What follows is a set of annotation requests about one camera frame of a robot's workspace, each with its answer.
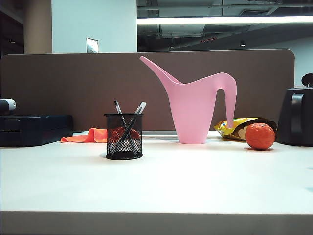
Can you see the clear black gel pen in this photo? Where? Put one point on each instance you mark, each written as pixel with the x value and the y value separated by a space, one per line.
pixel 118 107
pixel 141 107

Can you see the white ceiling light strip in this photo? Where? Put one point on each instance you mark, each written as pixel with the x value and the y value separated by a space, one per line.
pixel 207 20

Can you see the brown desk partition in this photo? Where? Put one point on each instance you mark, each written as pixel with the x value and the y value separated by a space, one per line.
pixel 73 83

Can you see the black mesh pen holder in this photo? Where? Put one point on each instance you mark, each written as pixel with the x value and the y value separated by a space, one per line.
pixel 112 151

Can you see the silver wall switch plate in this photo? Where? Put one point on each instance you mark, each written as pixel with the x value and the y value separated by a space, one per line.
pixel 92 45

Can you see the dark storage box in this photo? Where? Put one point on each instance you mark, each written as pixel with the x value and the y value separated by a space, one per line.
pixel 34 129

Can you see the black ceiling spotlight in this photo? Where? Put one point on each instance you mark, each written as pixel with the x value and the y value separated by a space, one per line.
pixel 242 43

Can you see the orange wrapped ball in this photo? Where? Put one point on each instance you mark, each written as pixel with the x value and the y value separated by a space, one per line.
pixel 260 137

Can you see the black kettle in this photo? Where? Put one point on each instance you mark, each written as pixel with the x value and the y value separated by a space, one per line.
pixel 296 117

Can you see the orange cloth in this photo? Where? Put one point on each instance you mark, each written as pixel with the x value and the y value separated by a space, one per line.
pixel 80 138

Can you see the white partition base rail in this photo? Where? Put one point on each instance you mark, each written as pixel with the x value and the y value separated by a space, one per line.
pixel 159 133

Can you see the yellow snack bag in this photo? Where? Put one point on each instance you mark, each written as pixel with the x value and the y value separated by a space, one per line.
pixel 226 128

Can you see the pink plastic watering can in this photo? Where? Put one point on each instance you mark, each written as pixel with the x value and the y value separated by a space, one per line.
pixel 193 110

